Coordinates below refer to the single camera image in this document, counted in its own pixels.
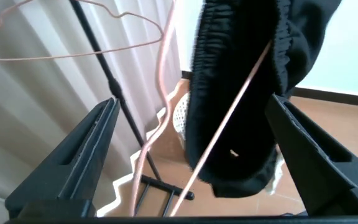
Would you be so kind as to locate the beige curtain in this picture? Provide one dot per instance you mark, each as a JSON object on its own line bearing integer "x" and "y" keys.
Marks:
{"x": 26, "y": 93}

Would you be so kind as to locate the white laundry basket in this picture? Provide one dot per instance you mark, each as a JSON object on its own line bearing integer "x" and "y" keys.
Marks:
{"x": 180, "y": 115}

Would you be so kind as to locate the pink clothes hanger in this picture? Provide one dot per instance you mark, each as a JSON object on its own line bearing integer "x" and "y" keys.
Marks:
{"x": 223, "y": 124}
{"x": 73, "y": 55}

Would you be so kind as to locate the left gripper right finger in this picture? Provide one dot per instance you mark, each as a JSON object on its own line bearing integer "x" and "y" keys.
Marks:
{"x": 322, "y": 186}

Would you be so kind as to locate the black garment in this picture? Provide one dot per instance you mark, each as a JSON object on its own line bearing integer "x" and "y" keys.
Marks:
{"x": 244, "y": 77}

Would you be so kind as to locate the black clothes rack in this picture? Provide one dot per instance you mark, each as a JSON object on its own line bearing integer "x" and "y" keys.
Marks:
{"x": 115, "y": 87}

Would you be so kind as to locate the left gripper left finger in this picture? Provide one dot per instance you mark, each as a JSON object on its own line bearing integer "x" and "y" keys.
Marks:
{"x": 42, "y": 193}

